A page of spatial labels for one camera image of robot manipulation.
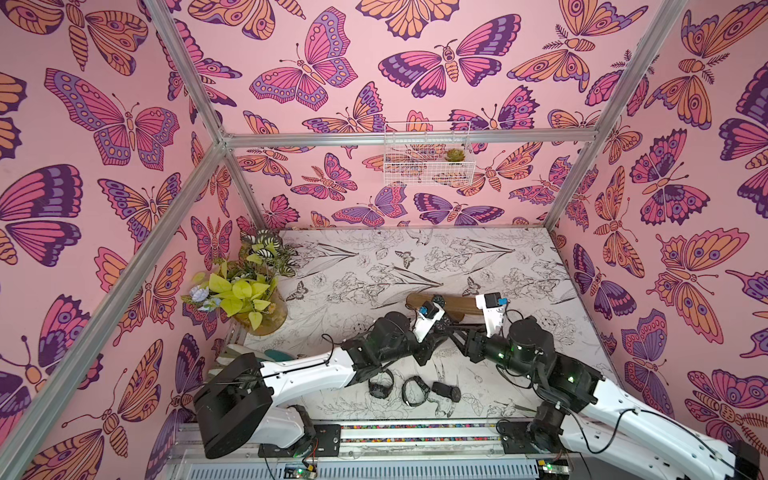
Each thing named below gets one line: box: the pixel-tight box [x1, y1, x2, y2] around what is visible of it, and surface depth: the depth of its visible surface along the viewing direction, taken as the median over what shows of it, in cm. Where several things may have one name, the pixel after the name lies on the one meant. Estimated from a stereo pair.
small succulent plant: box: [444, 148, 466, 162], surface depth 94 cm
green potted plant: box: [181, 229, 296, 336], surface depth 80 cm
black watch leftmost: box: [368, 368, 395, 399], surface depth 84 cm
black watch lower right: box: [431, 382, 462, 403], surface depth 81 cm
